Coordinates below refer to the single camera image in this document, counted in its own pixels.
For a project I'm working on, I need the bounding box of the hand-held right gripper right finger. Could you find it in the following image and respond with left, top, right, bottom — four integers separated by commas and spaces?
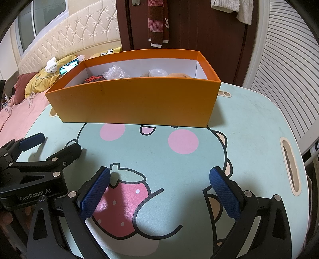
209, 166, 292, 259

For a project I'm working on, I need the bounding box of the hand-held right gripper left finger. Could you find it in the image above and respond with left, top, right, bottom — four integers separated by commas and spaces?
26, 166, 111, 259

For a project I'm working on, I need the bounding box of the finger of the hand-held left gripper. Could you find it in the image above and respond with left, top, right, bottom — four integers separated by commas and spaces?
0, 133, 46, 165
37, 142, 83, 177

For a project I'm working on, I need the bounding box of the black red patterned pouch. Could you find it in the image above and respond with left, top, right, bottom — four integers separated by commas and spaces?
83, 75, 106, 84

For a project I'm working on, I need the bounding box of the orange cardboard box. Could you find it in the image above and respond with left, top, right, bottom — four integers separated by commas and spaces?
45, 49, 222, 128

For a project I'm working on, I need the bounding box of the clear bubble wrap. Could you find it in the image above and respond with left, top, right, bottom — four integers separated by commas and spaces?
102, 65, 130, 80

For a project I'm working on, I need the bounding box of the clear heart-shaped container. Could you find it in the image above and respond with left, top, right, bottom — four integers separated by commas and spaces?
147, 68, 170, 78

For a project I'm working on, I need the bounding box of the cartoon printed desktop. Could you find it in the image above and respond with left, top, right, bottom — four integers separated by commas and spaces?
10, 82, 309, 259

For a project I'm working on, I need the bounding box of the pink blanket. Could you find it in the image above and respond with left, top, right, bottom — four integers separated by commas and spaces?
0, 72, 63, 140

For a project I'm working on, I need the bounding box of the dark red pillow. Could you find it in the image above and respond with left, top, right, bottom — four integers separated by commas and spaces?
14, 73, 38, 104

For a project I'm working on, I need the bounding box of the yellow cloth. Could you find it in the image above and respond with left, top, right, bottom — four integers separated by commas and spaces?
25, 67, 63, 99

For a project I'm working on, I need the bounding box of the white charger box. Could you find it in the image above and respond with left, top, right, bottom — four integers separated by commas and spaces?
45, 57, 59, 73

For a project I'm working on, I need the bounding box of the smartphone with lit screen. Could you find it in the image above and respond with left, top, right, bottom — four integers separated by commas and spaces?
60, 58, 80, 75

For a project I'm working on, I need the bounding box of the yellow cartoon pillow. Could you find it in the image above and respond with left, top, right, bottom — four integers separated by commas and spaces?
100, 47, 122, 56

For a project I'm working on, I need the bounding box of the cream tufted headboard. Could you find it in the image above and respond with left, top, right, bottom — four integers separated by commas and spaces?
19, 0, 122, 75

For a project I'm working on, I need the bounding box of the window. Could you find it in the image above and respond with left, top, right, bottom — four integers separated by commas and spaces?
15, 0, 68, 53

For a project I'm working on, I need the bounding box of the white louvered door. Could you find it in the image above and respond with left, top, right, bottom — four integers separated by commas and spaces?
243, 0, 319, 155

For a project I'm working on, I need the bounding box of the striped maroon scarf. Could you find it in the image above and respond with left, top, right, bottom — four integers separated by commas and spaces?
147, 0, 171, 48

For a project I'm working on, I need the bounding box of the dark wooden door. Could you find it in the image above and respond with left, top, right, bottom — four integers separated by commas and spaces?
116, 0, 258, 86

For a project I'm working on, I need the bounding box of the white knitted sweater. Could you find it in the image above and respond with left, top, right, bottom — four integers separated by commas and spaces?
211, 0, 255, 25

